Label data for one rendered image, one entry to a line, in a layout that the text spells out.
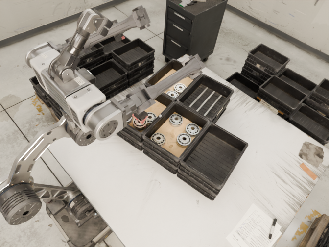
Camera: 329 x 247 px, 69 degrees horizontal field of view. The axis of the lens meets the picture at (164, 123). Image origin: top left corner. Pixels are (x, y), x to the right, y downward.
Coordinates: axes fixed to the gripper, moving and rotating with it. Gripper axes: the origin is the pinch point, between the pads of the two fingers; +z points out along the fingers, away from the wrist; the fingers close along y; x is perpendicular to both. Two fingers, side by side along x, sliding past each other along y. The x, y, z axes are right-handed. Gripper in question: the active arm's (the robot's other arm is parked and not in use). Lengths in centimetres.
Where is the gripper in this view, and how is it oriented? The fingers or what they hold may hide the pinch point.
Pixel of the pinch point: (139, 120)
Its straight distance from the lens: 167.5
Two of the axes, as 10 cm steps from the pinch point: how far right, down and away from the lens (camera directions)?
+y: -7.3, -5.6, 3.9
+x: -6.8, 5.5, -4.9
